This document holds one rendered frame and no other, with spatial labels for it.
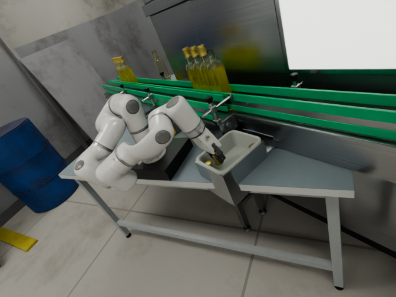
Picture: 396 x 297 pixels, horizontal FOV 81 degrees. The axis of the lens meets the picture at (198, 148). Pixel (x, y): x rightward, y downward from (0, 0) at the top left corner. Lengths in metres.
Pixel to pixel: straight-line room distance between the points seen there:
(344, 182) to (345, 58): 0.38
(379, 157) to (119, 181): 0.78
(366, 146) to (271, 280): 0.95
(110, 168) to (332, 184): 0.70
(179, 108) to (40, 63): 3.25
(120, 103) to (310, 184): 0.75
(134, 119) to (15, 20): 3.24
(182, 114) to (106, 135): 0.37
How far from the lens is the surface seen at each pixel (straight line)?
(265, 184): 0.85
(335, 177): 0.84
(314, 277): 1.49
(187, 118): 0.73
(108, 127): 0.99
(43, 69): 3.83
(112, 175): 0.83
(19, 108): 3.76
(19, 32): 4.05
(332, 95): 0.85
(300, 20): 0.92
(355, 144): 0.79
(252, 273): 1.53
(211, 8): 1.17
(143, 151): 0.72
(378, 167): 0.81
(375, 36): 0.84
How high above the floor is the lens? 1.35
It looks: 32 degrees down
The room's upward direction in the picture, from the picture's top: 24 degrees counter-clockwise
